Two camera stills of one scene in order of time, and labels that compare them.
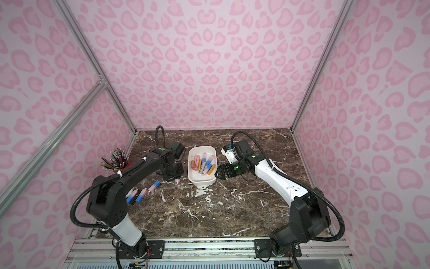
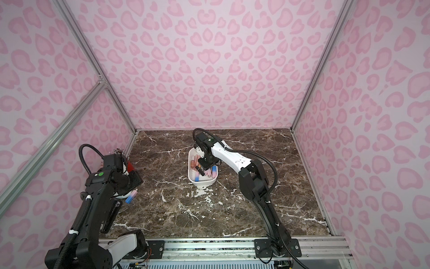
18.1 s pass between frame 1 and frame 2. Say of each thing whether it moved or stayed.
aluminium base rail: stayed
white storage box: stayed
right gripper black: moved
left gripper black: moved
